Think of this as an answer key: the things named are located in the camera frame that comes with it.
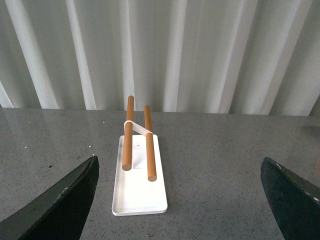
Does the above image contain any wooden rack rod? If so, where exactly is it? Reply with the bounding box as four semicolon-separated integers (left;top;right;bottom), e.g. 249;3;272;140
122;95;134;171
144;105;157;182

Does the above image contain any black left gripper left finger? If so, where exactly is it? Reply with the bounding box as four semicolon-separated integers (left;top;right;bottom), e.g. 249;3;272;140
0;156;100;240

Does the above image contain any white towel rack stand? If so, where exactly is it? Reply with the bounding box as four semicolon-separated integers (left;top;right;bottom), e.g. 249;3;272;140
112;122;168;216

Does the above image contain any white pleated curtain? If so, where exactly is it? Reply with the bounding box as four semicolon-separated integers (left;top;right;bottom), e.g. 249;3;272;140
0;0;320;116

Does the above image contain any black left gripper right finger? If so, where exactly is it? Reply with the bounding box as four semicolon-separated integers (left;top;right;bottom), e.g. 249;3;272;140
260;157;320;240

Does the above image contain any left wooden rack rod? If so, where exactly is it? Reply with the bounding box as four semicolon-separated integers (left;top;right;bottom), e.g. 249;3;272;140
122;95;134;171

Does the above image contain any right wooden rack rod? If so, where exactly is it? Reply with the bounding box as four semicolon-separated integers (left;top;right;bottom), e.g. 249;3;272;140
144;105;157;182

